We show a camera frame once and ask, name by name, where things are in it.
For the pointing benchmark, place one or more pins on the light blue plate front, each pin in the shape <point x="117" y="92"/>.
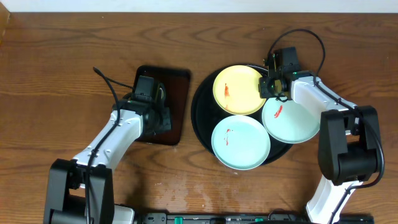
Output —
<point x="240" y="142"/>

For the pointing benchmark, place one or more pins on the black rectangular tray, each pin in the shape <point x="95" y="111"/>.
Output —
<point x="175" y="83"/>

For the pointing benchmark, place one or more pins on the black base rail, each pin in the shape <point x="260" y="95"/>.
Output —
<point x="163" y="218"/>

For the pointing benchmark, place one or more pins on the pale green plate right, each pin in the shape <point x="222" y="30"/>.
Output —
<point x="288" y="121"/>

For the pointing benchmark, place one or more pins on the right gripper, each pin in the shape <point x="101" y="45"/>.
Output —
<point x="263" y="91"/>

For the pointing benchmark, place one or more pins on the yellow plate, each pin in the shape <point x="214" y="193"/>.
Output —
<point x="236" y="90"/>

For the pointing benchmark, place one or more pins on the black round tray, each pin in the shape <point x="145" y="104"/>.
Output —
<point x="206" y="114"/>

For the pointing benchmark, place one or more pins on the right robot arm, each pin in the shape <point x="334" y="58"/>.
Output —
<point x="350" y="154"/>

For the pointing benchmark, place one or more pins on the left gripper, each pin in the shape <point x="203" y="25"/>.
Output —
<point x="165" y="118"/>

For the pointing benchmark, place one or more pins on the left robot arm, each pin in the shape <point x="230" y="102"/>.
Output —
<point x="80" y="190"/>

